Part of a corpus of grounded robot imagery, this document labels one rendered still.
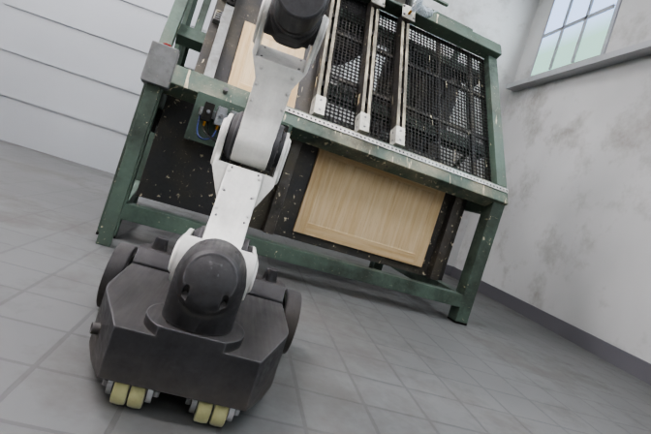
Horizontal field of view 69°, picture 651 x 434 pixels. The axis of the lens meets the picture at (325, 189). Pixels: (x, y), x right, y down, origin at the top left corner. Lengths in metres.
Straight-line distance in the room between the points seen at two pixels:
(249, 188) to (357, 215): 1.66
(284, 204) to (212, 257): 1.83
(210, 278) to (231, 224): 0.33
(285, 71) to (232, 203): 0.39
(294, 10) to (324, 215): 1.88
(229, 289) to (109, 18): 5.03
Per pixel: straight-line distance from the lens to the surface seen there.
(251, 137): 1.32
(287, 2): 1.12
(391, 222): 3.02
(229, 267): 0.98
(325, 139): 2.56
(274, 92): 1.32
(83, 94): 5.75
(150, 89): 2.28
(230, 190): 1.31
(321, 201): 2.83
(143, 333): 1.02
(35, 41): 5.99
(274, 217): 2.73
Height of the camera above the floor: 0.54
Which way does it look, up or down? level
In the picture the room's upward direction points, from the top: 18 degrees clockwise
